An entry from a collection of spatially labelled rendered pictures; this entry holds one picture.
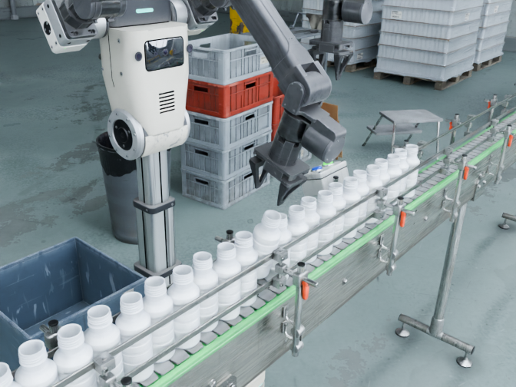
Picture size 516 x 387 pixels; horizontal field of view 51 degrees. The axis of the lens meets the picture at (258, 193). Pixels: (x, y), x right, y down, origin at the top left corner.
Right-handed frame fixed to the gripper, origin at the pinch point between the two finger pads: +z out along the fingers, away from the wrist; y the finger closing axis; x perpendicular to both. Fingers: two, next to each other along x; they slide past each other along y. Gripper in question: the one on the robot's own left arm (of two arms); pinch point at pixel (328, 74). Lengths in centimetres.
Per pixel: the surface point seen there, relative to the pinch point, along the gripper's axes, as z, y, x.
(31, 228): 140, 228, -17
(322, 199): 24.2, -16.5, 23.3
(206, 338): 40, -19, 65
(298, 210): 24.4, -15.6, 31.8
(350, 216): 32.7, -18.2, 11.6
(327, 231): 32.4, -18.7, 23.0
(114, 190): 103, 170, -43
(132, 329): 28, -19, 82
